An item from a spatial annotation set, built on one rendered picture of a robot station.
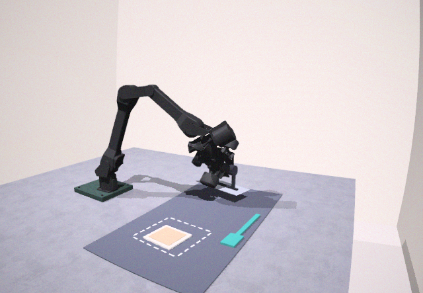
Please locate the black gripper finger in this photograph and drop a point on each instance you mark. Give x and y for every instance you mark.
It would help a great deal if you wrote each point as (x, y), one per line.
(230, 160)
(224, 174)

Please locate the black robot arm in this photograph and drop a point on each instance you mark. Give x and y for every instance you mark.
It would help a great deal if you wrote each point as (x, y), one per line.
(190, 125)

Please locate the turquoise flat trowel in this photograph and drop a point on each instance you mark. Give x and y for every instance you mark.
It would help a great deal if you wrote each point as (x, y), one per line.
(234, 238)

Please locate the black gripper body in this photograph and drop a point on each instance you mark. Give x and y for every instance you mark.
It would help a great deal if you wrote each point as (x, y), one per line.
(216, 161)

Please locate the beige square tile with dark square centre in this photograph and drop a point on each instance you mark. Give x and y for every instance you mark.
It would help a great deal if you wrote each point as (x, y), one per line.
(167, 237)

